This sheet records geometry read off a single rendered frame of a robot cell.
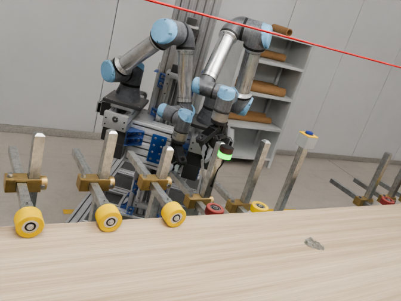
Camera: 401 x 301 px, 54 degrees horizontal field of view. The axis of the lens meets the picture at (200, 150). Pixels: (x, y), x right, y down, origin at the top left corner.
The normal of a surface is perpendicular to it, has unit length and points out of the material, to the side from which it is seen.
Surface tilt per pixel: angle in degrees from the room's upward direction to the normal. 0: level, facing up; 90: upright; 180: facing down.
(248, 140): 90
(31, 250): 0
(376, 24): 90
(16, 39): 90
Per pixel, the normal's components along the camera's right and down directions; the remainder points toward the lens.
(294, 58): -0.87, -0.07
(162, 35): -0.47, 0.11
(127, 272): 0.27, -0.90
